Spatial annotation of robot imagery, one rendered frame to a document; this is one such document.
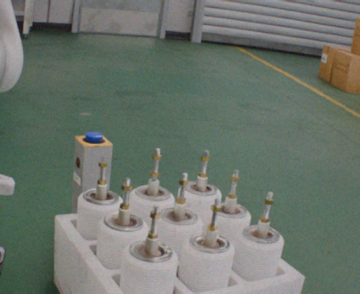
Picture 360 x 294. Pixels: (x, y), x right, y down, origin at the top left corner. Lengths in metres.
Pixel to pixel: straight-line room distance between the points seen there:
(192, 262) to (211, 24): 5.17
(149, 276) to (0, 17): 0.50
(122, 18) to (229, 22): 1.15
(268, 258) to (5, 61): 0.64
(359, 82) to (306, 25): 2.04
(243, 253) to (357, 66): 3.54
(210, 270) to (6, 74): 0.53
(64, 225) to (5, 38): 0.61
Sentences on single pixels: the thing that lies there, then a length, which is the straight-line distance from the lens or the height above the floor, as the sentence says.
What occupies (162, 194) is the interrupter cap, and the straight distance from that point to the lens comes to 1.20.
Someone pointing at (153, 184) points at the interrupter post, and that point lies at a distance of 1.18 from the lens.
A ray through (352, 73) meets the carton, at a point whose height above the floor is 0.16.
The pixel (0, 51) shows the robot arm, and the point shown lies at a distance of 0.64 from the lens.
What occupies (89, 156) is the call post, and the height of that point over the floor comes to 0.29.
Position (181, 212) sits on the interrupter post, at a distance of 1.09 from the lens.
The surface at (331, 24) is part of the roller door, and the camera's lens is 6.58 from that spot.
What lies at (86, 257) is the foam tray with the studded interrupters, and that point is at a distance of 1.07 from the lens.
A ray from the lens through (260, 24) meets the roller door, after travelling 6.22.
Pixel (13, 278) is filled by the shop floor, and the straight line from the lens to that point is 1.32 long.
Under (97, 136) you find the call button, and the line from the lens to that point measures 1.28.
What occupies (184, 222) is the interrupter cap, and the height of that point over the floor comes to 0.25.
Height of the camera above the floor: 0.71
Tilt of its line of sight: 18 degrees down
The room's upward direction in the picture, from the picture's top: 7 degrees clockwise
